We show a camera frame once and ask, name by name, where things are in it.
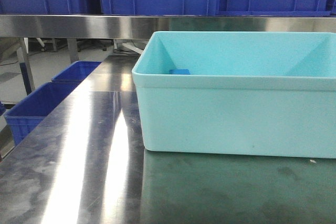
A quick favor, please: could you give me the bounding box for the light blue plastic bin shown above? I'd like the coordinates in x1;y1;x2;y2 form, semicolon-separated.
132;31;335;158

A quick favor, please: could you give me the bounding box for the small blue block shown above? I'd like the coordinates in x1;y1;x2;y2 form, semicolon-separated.
169;69;190;75

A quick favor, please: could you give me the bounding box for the blue bin beside table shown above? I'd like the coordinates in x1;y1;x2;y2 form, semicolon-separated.
51;61;102;83
4;82;78;145

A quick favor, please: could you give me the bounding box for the stainless steel shelf rail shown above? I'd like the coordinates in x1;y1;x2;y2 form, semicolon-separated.
1;15;335;39

